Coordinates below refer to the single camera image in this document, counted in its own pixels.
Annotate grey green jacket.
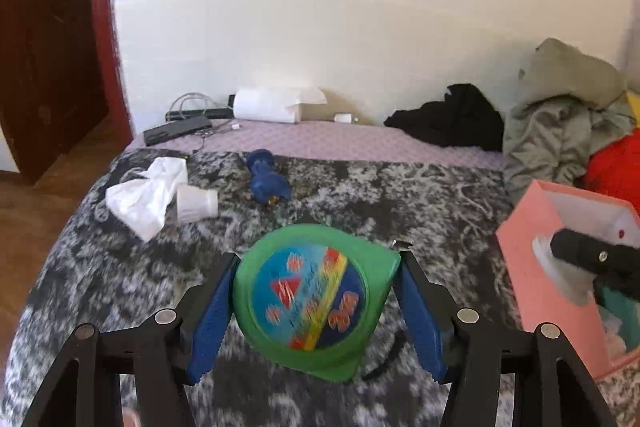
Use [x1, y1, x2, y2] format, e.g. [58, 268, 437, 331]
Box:
[502, 38, 637, 204]

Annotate dark red wooden door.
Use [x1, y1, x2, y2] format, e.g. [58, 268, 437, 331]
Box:
[1, 0, 132, 183]

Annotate white paper roll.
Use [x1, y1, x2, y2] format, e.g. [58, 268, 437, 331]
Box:
[232, 87, 328, 124]

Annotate black power strip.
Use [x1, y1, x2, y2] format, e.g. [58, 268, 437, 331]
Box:
[143, 116, 212, 146]

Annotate white ribbed bulb base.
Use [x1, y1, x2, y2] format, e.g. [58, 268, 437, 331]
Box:
[176, 184, 218, 225]

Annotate white pill bottle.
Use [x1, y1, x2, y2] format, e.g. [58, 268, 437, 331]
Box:
[532, 235, 596, 307]

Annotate teal glasses case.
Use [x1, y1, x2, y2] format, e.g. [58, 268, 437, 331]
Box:
[600, 287, 639, 335]

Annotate white charger plug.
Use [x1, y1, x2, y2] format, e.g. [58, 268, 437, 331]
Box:
[334, 113, 358, 124]

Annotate pink cardboard box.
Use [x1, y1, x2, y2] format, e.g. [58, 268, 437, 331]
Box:
[497, 180, 639, 378]

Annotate green round tape measure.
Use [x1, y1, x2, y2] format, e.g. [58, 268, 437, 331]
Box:
[233, 225, 400, 381]

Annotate lilac quilted mattress cover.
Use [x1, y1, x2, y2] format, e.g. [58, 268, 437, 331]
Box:
[124, 117, 507, 171]

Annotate blue plastic massager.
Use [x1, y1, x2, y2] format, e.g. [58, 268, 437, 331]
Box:
[245, 148, 292, 205]

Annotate red jacket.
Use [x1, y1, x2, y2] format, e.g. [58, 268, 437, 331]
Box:
[584, 129, 640, 209]

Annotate black garment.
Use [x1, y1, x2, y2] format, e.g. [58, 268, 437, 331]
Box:
[384, 83, 504, 152]

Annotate crumpled white tissue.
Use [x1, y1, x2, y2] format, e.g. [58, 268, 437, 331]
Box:
[105, 157, 188, 243]

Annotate grey white cables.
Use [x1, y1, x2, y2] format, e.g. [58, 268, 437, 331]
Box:
[169, 92, 222, 113]

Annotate yellow cloth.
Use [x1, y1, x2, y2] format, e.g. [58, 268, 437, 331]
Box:
[626, 91, 640, 128]

